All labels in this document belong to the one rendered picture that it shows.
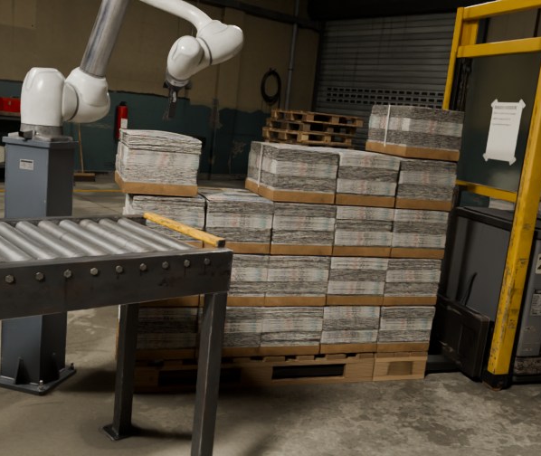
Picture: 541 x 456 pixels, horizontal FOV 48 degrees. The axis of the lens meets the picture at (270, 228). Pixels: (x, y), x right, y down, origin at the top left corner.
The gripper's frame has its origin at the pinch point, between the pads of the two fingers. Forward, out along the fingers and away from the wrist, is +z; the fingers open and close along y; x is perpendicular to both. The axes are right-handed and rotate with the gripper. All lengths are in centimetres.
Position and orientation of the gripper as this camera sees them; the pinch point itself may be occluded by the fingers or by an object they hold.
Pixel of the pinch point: (166, 101)
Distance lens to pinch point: 246.1
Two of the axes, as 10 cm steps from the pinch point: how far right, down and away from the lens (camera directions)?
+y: 0.5, 9.6, -2.6
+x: 9.4, 0.4, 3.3
